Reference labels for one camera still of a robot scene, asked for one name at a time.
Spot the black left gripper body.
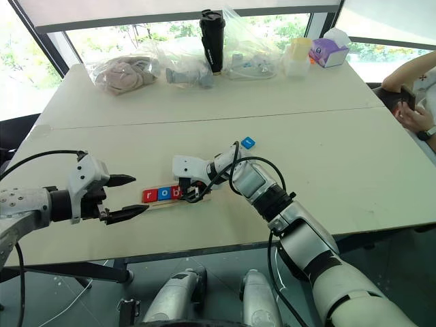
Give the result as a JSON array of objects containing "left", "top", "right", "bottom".
[{"left": 80, "top": 183, "right": 110, "bottom": 221}]

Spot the plastic bag of brown plush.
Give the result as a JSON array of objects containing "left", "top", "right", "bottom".
[{"left": 92, "top": 54, "right": 160, "bottom": 97}]

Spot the plastic bag of grey parts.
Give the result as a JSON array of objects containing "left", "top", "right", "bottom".
[{"left": 155, "top": 37, "right": 216, "bottom": 90}]

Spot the dark smartphone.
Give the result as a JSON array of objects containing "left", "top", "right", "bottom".
[{"left": 400, "top": 84, "right": 418, "bottom": 112}]

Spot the white floor cable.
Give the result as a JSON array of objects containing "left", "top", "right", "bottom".
[{"left": 43, "top": 277, "right": 95, "bottom": 325}]

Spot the person's dark-haired head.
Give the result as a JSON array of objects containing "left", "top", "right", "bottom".
[{"left": 373, "top": 87, "right": 408, "bottom": 119}]

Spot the black travel tumbler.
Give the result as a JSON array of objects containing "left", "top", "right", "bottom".
[{"left": 199, "top": 9, "right": 227, "bottom": 75}]

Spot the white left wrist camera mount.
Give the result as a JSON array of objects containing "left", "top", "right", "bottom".
[{"left": 67, "top": 151, "right": 111, "bottom": 225}]

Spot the black metal bracket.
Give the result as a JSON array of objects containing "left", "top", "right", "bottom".
[{"left": 117, "top": 298, "right": 142, "bottom": 327}]

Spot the white container with yellow cup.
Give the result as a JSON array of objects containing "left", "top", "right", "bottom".
[{"left": 279, "top": 37, "right": 313, "bottom": 80}]

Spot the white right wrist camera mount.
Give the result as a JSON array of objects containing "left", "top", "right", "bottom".
[{"left": 172, "top": 155, "right": 213, "bottom": 187}]

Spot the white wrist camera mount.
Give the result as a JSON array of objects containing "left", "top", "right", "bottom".
[
  {"left": 172, "top": 155, "right": 213, "bottom": 187},
  {"left": 67, "top": 151, "right": 111, "bottom": 225}
]

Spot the black chair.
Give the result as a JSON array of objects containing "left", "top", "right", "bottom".
[{"left": 0, "top": 113, "right": 42, "bottom": 168}]

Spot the silver robot leg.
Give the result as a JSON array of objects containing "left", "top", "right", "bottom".
[
  {"left": 239, "top": 268, "right": 283, "bottom": 327},
  {"left": 141, "top": 265, "right": 208, "bottom": 324}
]

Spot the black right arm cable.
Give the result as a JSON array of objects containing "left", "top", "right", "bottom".
[{"left": 183, "top": 140, "right": 309, "bottom": 327}]

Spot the clear plastic bag of items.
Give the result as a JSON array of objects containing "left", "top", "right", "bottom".
[{"left": 221, "top": 5, "right": 285, "bottom": 82}]

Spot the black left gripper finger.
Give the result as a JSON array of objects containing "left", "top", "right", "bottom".
[
  {"left": 100, "top": 204, "right": 150, "bottom": 226},
  {"left": 107, "top": 173, "right": 138, "bottom": 189}
]

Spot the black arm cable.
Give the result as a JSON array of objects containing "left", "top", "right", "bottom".
[
  {"left": 183, "top": 140, "right": 309, "bottom": 327},
  {"left": 0, "top": 150, "right": 86, "bottom": 327}
]

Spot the black table leg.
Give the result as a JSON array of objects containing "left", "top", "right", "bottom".
[{"left": 0, "top": 261, "right": 134, "bottom": 284}]

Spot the purple tissue box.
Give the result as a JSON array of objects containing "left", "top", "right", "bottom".
[{"left": 309, "top": 27, "right": 352, "bottom": 69}]

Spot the person's hand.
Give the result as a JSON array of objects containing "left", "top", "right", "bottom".
[{"left": 398, "top": 101, "right": 436, "bottom": 134}]

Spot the black wristwatch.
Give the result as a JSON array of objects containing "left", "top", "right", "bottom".
[{"left": 416, "top": 125, "right": 436, "bottom": 142}]

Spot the wooden tray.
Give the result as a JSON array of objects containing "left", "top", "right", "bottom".
[{"left": 142, "top": 190, "right": 213, "bottom": 209}]

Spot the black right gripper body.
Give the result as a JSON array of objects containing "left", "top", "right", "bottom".
[{"left": 177, "top": 176, "right": 205, "bottom": 198}]

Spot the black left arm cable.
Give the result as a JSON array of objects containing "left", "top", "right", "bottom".
[{"left": 0, "top": 150, "right": 86, "bottom": 327}]

